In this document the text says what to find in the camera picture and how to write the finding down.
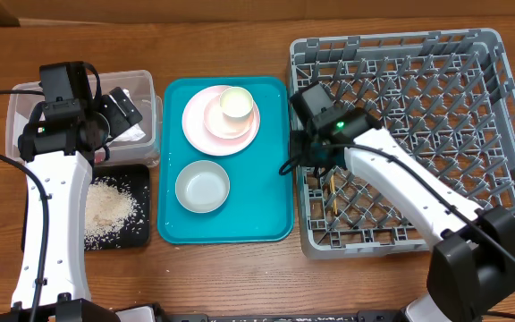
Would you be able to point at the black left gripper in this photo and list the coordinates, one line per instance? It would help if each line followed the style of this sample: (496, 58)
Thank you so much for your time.
(121, 121)

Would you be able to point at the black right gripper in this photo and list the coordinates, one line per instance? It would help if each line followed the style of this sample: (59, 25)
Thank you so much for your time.
(297, 143)

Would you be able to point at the white napkin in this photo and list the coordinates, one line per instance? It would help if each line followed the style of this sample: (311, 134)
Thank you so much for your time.
(135, 133)

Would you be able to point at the white round plate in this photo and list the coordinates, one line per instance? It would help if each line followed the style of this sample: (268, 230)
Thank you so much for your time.
(197, 134)

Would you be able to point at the white rice pile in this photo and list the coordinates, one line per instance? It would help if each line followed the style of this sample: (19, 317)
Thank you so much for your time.
(114, 217)

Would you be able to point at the cream cup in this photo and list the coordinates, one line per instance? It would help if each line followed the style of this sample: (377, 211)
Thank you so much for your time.
(236, 103)

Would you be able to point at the pink bowl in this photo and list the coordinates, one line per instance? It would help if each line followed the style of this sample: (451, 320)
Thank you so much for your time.
(223, 127)

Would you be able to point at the grey bowl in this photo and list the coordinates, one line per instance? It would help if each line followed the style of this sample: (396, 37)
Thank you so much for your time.
(202, 187)

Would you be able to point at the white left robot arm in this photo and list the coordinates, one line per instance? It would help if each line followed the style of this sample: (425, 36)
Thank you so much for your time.
(53, 282)

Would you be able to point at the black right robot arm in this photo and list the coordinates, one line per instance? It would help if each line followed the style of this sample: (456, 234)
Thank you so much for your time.
(472, 265)

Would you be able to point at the grey dishwasher rack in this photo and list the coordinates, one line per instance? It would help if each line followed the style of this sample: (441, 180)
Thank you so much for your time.
(448, 98)

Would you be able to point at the clear plastic bin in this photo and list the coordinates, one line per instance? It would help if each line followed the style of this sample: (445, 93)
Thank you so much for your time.
(126, 150)

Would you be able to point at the black flat tray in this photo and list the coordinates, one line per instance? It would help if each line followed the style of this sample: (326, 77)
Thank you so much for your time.
(138, 176)

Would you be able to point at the teal serving tray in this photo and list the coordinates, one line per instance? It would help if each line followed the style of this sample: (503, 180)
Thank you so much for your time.
(259, 207)

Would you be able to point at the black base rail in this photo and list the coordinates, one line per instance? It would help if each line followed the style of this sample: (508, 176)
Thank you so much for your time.
(386, 315)

